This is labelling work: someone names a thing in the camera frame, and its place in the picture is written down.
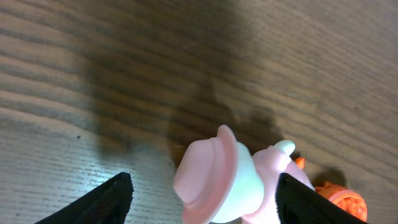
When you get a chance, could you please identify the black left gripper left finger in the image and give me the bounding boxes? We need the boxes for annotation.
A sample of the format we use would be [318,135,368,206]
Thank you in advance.
[37,172,134,224]

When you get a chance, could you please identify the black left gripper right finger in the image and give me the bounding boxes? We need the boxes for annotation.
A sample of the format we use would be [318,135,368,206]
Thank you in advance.
[275,173,366,224]

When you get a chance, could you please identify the orange ribbed round toy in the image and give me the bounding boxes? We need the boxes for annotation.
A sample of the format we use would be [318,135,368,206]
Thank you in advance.
[315,182,368,222]

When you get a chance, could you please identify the pink pig toy figure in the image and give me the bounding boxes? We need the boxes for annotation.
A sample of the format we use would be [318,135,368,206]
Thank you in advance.
[174,125,313,224]

